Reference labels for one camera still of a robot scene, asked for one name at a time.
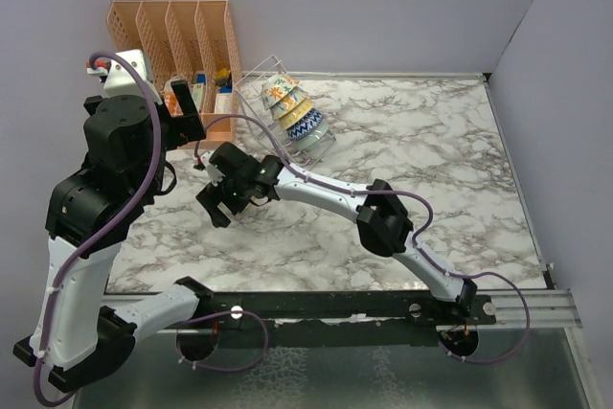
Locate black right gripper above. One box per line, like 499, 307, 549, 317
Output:
195, 175, 252, 230

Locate orange flower bowl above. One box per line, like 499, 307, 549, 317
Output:
261, 74, 300, 109

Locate yellow sun blue bowl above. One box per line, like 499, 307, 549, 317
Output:
278, 98, 314, 130

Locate blue yellow floral bowl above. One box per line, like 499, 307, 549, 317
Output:
270, 88, 307, 120

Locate red patterned bowl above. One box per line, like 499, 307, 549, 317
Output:
286, 108, 324, 141

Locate plain teal bowl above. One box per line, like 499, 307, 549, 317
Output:
293, 121, 329, 151

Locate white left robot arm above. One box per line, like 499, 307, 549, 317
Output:
13, 80, 212, 394

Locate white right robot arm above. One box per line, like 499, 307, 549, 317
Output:
196, 143, 477, 324

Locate items in organizer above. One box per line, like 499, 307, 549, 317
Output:
162, 71, 236, 116

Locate orange plastic file organizer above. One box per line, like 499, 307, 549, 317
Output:
107, 0, 243, 124

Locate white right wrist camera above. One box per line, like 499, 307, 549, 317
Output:
201, 151, 225, 186

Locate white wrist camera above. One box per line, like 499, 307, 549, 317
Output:
201, 151, 225, 186
86, 49, 159, 99

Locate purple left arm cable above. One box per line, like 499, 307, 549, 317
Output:
32, 51, 164, 408

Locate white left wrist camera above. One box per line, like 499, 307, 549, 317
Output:
86, 49, 159, 99

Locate white wire dish rack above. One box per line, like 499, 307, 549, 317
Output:
235, 56, 336, 167

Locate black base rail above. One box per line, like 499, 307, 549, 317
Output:
194, 290, 496, 348

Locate aluminium rail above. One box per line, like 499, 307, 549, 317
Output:
484, 289, 582, 329

